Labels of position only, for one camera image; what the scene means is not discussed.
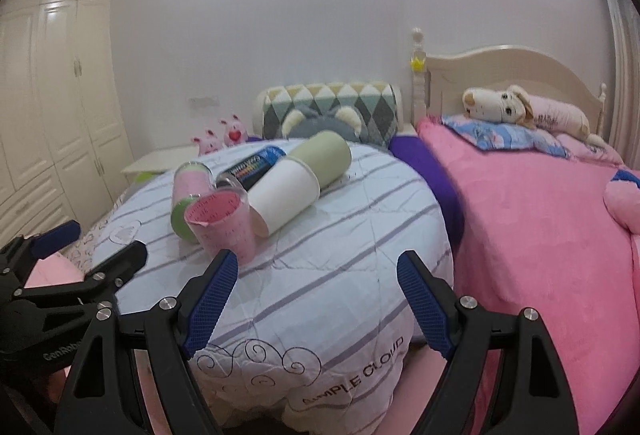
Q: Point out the white paper cup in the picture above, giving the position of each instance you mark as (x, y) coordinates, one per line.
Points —
(285, 195)

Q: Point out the white nightstand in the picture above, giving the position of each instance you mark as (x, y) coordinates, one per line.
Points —
(160, 160)

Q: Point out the dark marker box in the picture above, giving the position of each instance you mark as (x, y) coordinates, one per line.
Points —
(250, 165)

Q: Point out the cream dog plush toy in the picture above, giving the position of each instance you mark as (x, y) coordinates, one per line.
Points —
(492, 107)

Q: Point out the white striped quilt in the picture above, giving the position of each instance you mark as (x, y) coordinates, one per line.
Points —
(325, 290)

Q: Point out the pink fleece blanket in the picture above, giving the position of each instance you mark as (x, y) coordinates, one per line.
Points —
(525, 240)

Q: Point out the cream wardrobe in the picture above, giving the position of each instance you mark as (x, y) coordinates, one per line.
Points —
(60, 90)

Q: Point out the yellow star ornament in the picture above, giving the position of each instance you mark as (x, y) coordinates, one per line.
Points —
(417, 63)

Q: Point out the purple bed sheet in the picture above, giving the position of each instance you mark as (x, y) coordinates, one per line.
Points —
(425, 175)

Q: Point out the pale green cup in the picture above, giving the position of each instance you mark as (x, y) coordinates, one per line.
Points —
(325, 155)

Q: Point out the triangle pattern pillow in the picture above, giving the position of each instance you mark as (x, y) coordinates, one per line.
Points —
(370, 110)

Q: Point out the pink and green cup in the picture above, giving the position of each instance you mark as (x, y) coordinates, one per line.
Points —
(190, 185)

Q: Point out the pale curtain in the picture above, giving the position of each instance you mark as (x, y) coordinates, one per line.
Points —
(625, 65)

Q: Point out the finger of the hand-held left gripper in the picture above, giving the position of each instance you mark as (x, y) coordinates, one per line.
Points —
(122, 265)
(57, 235)

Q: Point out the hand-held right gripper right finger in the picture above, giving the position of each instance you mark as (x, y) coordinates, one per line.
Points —
(422, 307)

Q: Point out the blue printed pillow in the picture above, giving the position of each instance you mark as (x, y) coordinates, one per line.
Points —
(500, 135)

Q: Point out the pink clear measuring cup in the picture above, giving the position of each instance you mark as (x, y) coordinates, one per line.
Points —
(225, 230)

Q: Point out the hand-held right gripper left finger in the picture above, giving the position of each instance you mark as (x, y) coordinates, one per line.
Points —
(212, 302)

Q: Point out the cream bed headboard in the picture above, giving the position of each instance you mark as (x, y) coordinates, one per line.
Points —
(500, 70)

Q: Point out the heart print bed sheet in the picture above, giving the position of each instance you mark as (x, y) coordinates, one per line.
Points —
(95, 240)

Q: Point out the grey plush toy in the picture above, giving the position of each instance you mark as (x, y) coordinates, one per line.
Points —
(320, 122)

